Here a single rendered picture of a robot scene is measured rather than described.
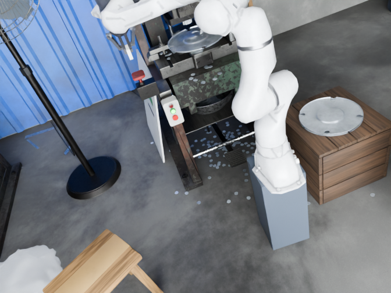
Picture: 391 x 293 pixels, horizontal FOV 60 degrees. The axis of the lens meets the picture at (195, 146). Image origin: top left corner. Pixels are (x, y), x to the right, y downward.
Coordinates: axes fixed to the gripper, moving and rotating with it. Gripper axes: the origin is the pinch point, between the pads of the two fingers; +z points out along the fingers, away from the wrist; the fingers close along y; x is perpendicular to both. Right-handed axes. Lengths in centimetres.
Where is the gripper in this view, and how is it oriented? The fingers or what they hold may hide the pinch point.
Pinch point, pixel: (128, 52)
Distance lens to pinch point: 160.8
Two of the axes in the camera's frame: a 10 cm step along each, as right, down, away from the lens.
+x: -3.4, -8.4, 4.2
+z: 0.9, 4.2, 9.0
